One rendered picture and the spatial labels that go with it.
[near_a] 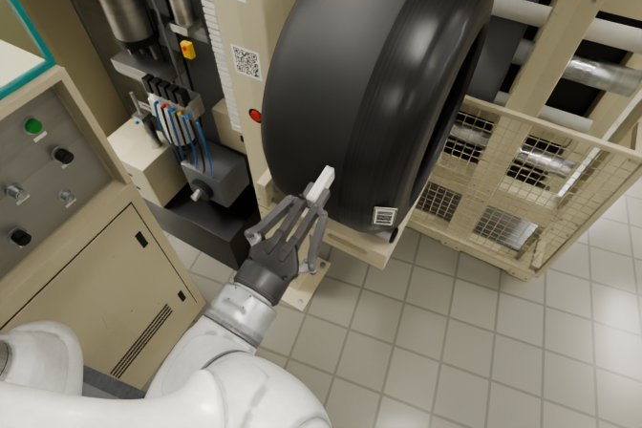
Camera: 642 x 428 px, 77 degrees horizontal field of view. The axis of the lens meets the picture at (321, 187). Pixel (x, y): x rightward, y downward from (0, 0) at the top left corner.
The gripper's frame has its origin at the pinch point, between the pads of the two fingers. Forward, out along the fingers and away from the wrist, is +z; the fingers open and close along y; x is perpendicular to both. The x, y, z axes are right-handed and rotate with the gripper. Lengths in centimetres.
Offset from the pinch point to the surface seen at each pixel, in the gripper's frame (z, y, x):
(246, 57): 23.2, 32.0, 3.6
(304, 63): 12.8, 9.2, -12.4
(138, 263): -22, 58, 59
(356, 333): 3, -7, 125
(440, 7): 26.9, -7.0, -18.0
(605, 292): 75, -98, 135
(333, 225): 9.8, 4.6, 39.0
